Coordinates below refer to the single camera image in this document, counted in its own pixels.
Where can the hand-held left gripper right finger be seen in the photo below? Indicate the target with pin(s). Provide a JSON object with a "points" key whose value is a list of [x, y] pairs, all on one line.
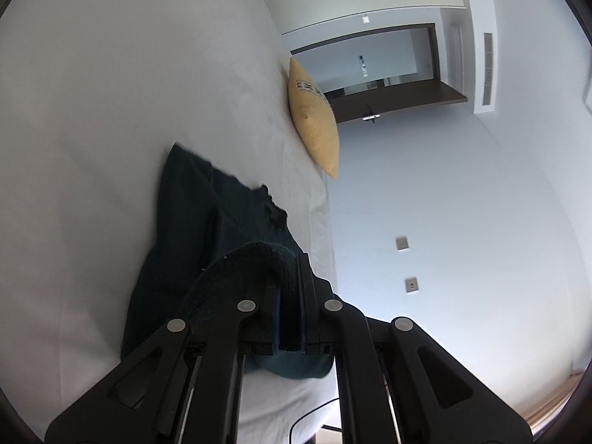
{"points": [[307, 305]]}

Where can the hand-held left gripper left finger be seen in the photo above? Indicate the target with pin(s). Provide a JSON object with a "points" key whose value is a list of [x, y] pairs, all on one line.
{"points": [[276, 323]]}

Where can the dark green sweater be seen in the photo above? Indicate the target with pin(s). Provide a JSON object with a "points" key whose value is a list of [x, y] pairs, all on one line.
{"points": [[194, 222]]}

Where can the yellow pillow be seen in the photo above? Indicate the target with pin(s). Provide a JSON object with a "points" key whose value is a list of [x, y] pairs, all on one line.
{"points": [[317, 125]]}

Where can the dark brown door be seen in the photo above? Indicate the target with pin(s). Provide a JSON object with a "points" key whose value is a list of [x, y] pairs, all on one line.
{"points": [[407, 99]]}

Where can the bed with white sheet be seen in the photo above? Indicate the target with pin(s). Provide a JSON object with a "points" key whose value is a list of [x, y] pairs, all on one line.
{"points": [[115, 78]]}

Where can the white air vent grille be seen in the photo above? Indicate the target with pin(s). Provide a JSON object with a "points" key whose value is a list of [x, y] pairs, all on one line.
{"points": [[488, 69]]}

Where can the white wardrobe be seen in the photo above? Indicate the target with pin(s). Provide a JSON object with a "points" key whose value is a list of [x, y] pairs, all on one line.
{"points": [[370, 4]]}

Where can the bronze wall socket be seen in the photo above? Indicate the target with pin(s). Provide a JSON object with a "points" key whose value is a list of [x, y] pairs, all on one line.
{"points": [[402, 243], [411, 285]]}

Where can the hallway wall control panel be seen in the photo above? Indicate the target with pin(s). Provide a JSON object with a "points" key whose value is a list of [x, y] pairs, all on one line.
{"points": [[362, 65]]}

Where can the dark brown door frame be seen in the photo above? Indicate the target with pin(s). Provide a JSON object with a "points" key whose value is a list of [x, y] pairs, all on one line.
{"points": [[370, 33]]}

